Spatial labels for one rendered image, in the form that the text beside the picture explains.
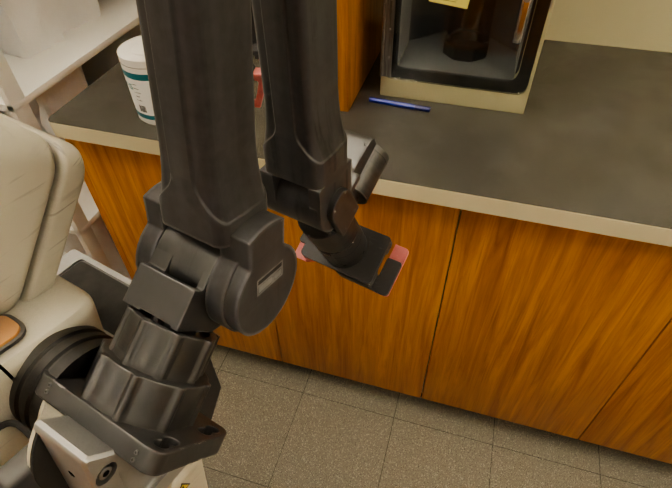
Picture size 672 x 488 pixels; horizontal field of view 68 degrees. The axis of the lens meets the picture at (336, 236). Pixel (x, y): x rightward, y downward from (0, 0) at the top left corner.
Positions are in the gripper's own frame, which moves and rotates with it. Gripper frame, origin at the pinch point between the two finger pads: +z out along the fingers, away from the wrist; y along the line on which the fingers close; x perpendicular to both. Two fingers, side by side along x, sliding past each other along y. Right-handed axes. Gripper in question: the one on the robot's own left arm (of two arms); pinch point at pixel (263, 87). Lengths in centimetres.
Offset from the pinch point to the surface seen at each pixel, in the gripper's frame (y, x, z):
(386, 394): 1, -23, 112
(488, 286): -2, -45, 45
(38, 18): 44, 78, 10
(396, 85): 28.9, -20.3, 15.7
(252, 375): 0, 23, 110
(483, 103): 27, -40, 18
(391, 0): 28.7, -18.7, -3.1
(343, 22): 21.7, -10.2, -1.7
